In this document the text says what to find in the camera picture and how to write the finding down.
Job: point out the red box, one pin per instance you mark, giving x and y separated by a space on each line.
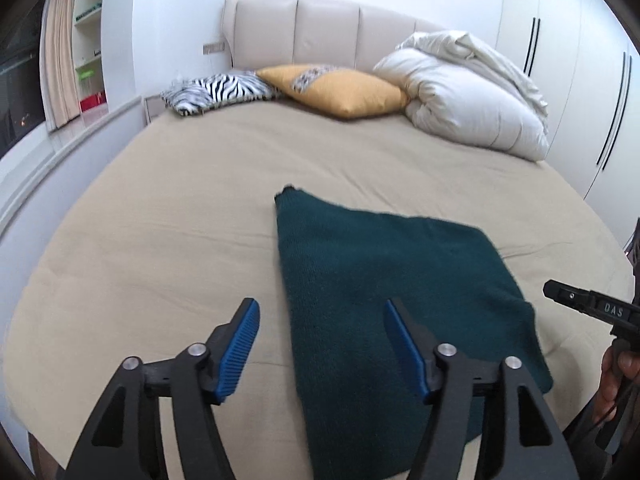
92 101

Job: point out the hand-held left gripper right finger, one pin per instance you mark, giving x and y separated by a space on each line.
405 350

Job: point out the bed with beige sheet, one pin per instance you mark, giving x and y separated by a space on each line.
175 210

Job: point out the yellow pillow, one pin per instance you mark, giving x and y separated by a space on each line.
350 92

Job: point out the white wall shelf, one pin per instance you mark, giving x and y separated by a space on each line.
90 25

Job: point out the white window ledge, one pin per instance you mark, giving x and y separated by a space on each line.
75 145

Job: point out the beige padded headboard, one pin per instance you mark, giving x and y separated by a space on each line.
325 35

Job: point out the zebra print pillow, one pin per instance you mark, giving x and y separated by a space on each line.
225 89

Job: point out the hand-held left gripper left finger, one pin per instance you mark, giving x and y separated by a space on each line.
240 345

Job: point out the white wardrobe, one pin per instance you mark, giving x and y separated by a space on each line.
565 85

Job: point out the white nightstand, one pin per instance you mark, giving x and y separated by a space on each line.
156 110

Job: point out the dark window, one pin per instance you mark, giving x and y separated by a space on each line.
20 90

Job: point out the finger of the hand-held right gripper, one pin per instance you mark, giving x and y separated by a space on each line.
562 296

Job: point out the white folded duvet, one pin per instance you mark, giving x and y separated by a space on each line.
460 100

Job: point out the person's right hand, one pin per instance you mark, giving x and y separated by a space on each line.
606 380

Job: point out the metal wall switch plate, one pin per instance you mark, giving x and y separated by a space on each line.
214 48

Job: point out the dark green towel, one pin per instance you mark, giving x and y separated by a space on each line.
380 270

